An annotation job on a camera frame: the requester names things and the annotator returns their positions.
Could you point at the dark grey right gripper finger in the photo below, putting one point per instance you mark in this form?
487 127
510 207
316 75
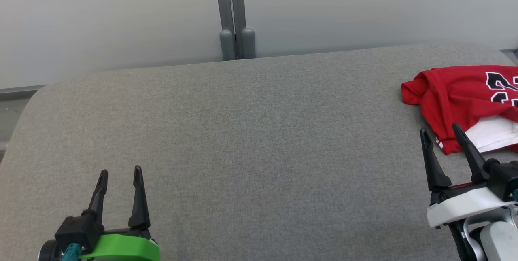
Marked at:
435 168
471 160

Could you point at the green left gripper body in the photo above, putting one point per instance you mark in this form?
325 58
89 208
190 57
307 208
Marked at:
121 249

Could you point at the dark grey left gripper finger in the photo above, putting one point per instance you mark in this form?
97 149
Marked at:
139 204
99 200

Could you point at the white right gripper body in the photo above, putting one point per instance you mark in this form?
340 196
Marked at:
465 208

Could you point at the red garment with white trim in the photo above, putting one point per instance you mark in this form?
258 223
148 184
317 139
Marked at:
453 95

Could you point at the black cylindrical module green light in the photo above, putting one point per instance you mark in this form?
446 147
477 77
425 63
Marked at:
48 251

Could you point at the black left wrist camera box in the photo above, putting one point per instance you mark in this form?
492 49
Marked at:
79 230

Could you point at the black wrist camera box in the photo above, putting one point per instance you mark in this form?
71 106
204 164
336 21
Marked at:
79 230
504 178

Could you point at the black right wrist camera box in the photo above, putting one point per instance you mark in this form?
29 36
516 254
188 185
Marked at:
504 178

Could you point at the grey horizontal wall rail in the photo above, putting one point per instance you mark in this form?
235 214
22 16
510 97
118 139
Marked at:
20 92

